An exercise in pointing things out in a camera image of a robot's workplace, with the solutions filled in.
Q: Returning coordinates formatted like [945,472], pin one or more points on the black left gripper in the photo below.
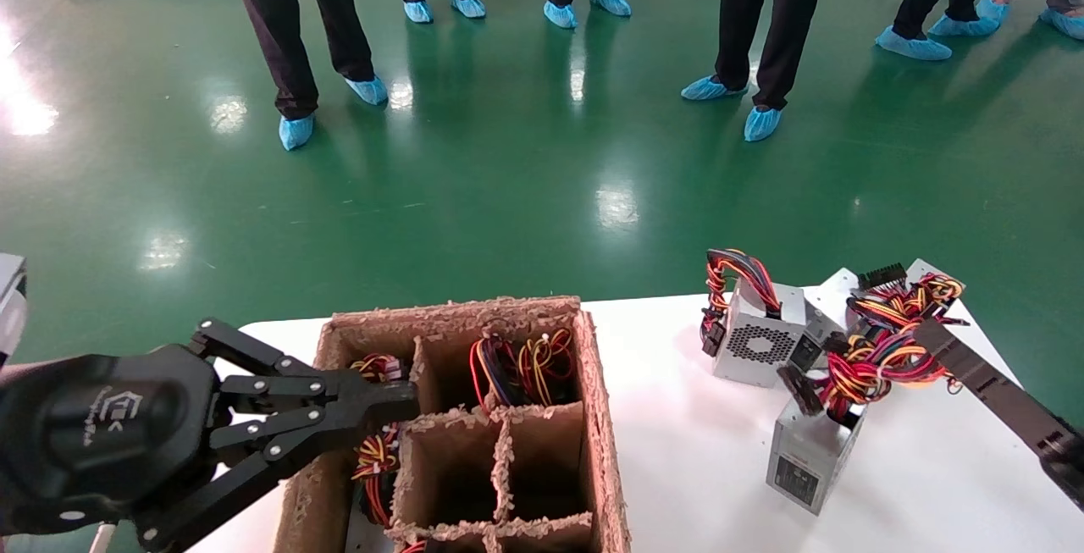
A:
[110,426]

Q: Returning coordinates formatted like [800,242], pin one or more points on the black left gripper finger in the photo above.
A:
[373,388]

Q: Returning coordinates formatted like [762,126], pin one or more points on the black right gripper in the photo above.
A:
[1069,464]

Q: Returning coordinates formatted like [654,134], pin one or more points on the silver power supply with socket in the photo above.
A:
[826,320]

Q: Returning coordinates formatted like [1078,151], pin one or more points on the brown divided cardboard box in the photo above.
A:
[597,417]

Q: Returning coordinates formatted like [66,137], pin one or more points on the silver power supply with fan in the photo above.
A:
[758,341]

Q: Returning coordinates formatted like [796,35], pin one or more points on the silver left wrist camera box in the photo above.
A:
[10,307]

